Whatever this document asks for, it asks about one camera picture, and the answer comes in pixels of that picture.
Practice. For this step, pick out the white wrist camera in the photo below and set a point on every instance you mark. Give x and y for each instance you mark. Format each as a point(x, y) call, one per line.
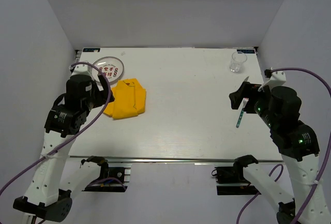
point(80, 69)
point(274, 79)

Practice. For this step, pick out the white plate with red characters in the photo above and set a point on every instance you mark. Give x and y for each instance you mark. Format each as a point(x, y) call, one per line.
point(111, 67)

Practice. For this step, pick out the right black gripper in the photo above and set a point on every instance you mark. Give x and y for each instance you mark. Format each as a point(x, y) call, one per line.
point(251, 89)

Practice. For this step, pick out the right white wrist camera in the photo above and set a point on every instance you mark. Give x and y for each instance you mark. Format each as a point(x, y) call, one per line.
point(274, 79)

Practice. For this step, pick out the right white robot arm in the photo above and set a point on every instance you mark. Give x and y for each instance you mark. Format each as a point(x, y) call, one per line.
point(298, 146)

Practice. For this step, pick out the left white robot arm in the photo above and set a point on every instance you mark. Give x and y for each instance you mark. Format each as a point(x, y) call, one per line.
point(47, 197)

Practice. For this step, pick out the clear drinking glass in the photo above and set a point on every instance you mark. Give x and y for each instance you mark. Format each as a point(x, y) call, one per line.
point(237, 60)

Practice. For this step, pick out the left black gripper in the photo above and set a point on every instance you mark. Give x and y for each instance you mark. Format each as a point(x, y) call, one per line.
point(102, 97)

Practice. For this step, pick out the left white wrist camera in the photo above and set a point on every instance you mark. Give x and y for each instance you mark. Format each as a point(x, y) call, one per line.
point(80, 69)

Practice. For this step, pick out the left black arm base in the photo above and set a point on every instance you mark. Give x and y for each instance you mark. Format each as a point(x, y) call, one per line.
point(111, 179)

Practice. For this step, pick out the yellow Pikachu cloth placemat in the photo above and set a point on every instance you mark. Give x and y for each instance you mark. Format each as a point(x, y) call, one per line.
point(130, 100)

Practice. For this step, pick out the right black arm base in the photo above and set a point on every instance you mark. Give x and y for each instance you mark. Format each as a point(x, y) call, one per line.
point(230, 180)

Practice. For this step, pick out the fork with green handle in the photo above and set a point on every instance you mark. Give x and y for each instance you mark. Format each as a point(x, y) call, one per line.
point(245, 101)

